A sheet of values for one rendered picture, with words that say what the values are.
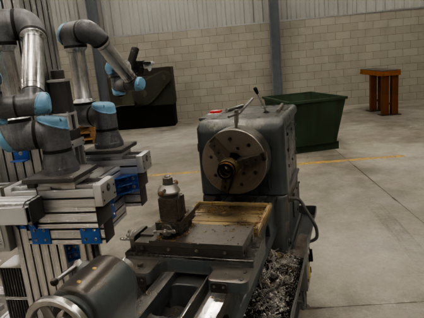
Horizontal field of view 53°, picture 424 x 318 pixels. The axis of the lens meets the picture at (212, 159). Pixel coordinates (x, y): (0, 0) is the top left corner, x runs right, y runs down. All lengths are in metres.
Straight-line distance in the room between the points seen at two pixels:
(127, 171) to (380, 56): 10.98
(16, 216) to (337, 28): 11.23
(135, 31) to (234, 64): 2.86
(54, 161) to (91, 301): 0.97
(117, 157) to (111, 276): 1.32
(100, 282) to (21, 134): 0.99
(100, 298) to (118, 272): 0.09
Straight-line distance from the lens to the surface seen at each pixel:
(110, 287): 0.93
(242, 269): 1.38
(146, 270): 1.44
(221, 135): 1.96
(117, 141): 2.22
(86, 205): 1.77
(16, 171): 2.14
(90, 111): 2.26
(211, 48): 11.97
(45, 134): 1.77
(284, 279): 1.95
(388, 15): 12.78
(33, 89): 1.55
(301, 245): 2.38
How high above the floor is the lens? 1.55
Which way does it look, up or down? 13 degrees down
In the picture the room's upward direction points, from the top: 5 degrees counter-clockwise
